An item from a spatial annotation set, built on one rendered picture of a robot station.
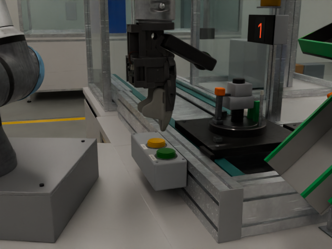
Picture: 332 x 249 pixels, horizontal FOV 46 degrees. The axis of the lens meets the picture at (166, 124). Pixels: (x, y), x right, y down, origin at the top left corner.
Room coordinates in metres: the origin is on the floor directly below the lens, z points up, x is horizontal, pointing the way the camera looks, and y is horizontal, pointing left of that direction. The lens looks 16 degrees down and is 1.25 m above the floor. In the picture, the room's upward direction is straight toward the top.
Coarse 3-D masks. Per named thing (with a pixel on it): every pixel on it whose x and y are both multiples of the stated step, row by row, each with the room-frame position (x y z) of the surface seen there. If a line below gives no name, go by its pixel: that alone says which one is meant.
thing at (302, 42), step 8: (328, 24) 0.60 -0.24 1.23; (312, 32) 0.60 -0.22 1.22; (320, 32) 0.60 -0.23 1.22; (328, 32) 0.60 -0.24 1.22; (304, 40) 0.58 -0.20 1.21; (312, 40) 0.56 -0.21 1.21; (320, 40) 0.60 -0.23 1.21; (328, 40) 0.60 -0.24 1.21; (304, 48) 0.59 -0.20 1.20; (312, 48) 0.56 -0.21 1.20; (320, 48) 0.54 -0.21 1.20; (328, 48) 0.52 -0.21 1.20; (320, 56) 0.55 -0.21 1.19; (328, 56) 0.52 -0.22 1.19
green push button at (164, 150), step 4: (164, 148) 0.77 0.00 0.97; (168, 148) 0.77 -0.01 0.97; (160, 152) 0.75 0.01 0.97; (164, 152) 0.75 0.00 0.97; (168, 152) 0.75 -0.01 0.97; (172, 152) 0.75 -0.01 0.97; (160, 156) 0.74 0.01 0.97; (164, 156) 0.74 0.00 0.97; (168, 156) 0.74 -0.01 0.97; (172, 156) 0.74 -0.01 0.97
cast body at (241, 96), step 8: (240, 80) 0.91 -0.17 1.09; (232, 88) 0.91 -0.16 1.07; (240, 88) 0.90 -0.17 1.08; (248, 88) 0.90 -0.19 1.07; (224, 96) 0.92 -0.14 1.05; (232, 96) 0.90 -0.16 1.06; (240, 96) 0.90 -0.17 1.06; (248, 96) 0.91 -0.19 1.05; (224, 104) 0.92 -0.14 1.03; (232, 104) 0.89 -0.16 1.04; (240, 104) 0.90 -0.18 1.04; (248, 104) 0.90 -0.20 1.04
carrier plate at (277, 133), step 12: (192, 120) 1.00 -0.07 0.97; (204, 120) 1.00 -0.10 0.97; (264, 120) 1.00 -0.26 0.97; (192, 132) 0.89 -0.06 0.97; (204, 132) 0.89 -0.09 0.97; (276, 132) 0.89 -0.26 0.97; (288, 132) 0.89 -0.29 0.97; (204, 144) 0.81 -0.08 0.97; (216, 144) 0.80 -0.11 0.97; (228, 144) 0.80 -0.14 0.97; (240, 144) 0.80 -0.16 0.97; (252, 144) 0.80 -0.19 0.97; (264, 144) 0.81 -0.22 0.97; (276, 144) 0.82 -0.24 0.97; (216, 156) 0.77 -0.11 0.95; (228, 156) 0.78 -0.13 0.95
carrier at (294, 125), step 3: (291, 123) 0.97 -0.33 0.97; (294, 123) 0.97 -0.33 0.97; (297, 123) 0.97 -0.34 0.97; (300, 123) 0.97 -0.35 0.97; (285, 126) 0.96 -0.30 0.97; (288, 126) 0.94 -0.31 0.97; (291, 126) 0.94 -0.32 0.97; (294, 126) 0.94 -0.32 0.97; (297, 126) 0.94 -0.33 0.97; (291, 129) 0.93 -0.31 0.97; (294, 129) 0.92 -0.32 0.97
